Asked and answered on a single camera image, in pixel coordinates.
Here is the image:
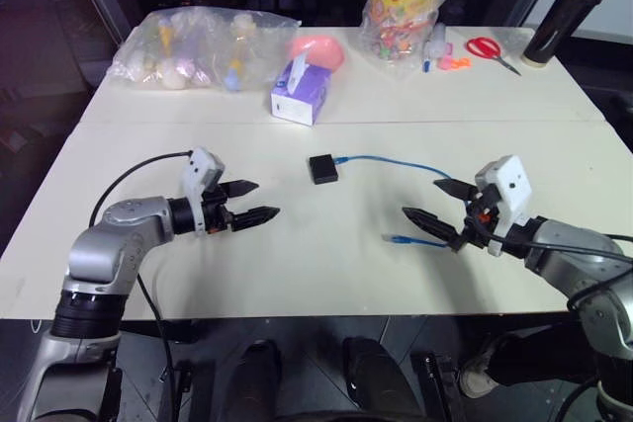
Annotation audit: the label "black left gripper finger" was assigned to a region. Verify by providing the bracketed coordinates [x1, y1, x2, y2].
[230, 206, 282, 233]
[219, 179, 260, 199]

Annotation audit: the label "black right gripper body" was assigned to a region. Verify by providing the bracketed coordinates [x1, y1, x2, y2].
[450, 183, 501, 253]

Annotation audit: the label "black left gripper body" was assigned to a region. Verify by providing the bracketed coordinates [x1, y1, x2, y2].
[201, 183, 235, 236]

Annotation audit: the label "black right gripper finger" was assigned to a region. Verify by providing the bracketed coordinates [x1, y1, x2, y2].
[433, 178, 479, 204]
[402, 207, 464, 247]

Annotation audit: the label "small black box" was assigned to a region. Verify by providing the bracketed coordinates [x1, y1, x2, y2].
[309, 154, 341, 186]

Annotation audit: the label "purple tissue box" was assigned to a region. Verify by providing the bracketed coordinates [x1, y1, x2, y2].
[269, 52, 333, 127]

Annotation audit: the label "small colourful toy pieces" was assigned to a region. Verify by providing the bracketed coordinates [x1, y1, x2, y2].
[421, 42, 473, 73]

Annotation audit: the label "clear bag of toys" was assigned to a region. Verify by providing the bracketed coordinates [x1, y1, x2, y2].
[105, 6, 302, 93]

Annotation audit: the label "pink plastic bowl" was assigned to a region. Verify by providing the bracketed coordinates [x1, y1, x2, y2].
[288, 35, 346, 73]

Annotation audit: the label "bystander white shoe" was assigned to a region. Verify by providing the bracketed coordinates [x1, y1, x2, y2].
[458, 360, 500, 399]

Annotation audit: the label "dark rounded left foot shape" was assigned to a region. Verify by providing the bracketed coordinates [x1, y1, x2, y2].
[223, 338, 284, 422]

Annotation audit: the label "dark rounded foot shape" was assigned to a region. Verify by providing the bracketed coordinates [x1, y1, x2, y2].
[340, 336, 411, 422]
[223, 338, 284, 422]

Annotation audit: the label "dark rounded right foot shape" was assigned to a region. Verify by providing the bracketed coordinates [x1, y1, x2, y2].
[340, 336, 411, 422]

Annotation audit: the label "candy jar with yellow lid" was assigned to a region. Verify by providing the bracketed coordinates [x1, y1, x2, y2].
[358, 0, 451, 78]

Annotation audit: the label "black cylindrical bottle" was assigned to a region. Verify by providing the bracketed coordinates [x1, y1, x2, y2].
[522, 0, 609, 68]

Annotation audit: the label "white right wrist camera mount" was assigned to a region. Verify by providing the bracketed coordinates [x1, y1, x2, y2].
[475, 154, 534, 258]

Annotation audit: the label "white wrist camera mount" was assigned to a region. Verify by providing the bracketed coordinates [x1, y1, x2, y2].
[180, 146, 226, 235]
[475, 154, 534, 258]

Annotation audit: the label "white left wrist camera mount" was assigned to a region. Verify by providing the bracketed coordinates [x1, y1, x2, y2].
[180, 146, 226, 235]

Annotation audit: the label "blue cable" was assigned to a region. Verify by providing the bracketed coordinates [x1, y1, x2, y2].
[331, 154, 462, 248]

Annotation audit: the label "red handled scissors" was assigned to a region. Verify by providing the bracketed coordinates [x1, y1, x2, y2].
[465, 36, 523, 77]

